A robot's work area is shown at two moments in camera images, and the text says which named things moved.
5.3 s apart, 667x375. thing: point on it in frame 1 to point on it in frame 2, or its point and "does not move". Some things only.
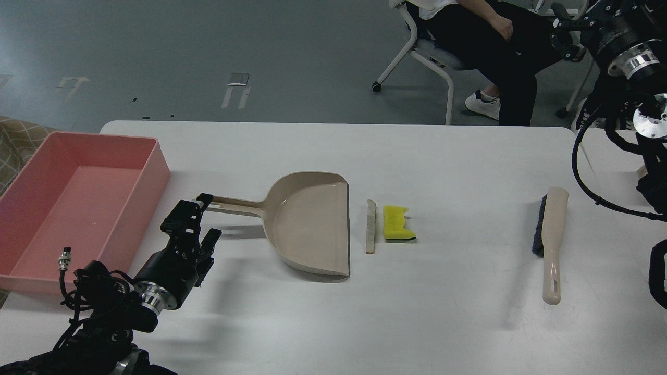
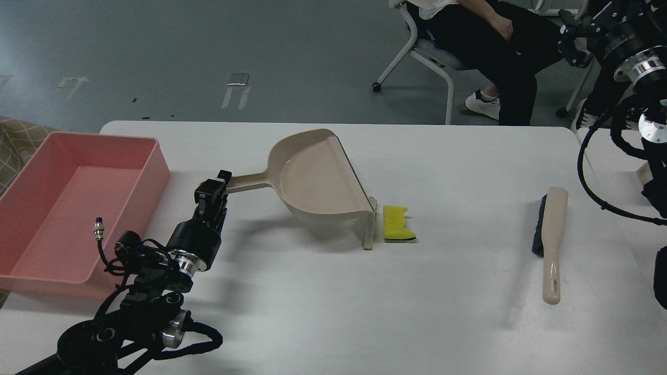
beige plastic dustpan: (306, 217) to (311, 172)
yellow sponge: (394, 221) does not move
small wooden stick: (370, 226) does not move
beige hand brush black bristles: (547, 239) does not move
